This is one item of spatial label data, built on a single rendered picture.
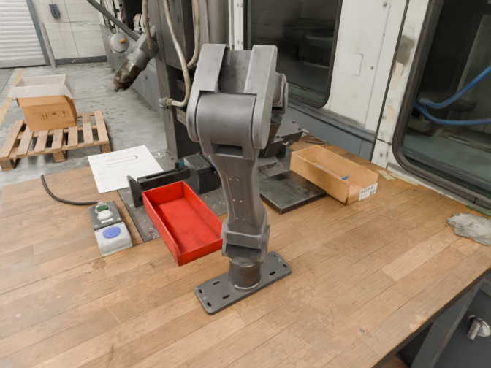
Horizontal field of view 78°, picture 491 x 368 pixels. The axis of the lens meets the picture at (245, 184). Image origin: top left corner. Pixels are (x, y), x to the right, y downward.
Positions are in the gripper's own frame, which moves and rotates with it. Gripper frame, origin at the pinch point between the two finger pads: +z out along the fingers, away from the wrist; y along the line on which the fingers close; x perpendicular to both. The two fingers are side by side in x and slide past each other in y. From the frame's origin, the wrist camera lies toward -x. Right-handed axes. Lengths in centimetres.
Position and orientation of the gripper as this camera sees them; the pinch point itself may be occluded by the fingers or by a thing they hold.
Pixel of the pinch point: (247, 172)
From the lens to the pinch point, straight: 78.4
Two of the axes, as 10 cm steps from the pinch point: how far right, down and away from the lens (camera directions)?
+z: -2.4, 6.0, 7.7
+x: -8.5, 2.6, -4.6
